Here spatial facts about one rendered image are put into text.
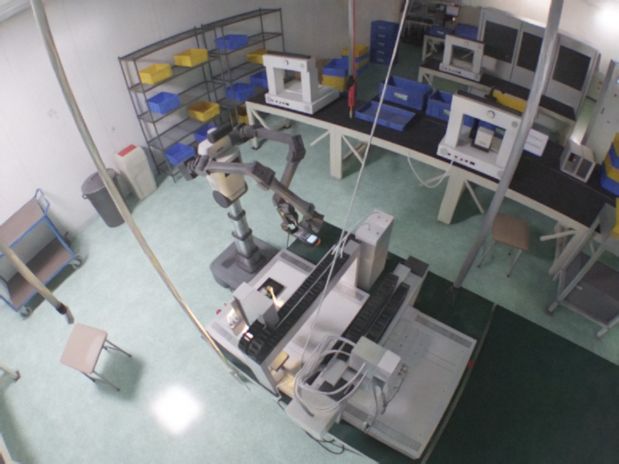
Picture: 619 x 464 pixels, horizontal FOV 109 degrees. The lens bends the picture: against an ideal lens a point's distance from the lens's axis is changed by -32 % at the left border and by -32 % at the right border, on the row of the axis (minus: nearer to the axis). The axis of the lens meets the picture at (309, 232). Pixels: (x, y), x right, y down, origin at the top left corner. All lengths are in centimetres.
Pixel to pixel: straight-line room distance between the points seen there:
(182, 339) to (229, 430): 91
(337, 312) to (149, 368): 178
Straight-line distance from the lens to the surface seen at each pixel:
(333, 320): 179
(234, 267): 284
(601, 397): 243
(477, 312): 212
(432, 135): 361
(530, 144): 298
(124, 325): 329
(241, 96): 494
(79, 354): 279
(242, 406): 258
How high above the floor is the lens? 245
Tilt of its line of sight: 47 degrees down
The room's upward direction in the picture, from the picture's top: 4 degrees counter-clockwise
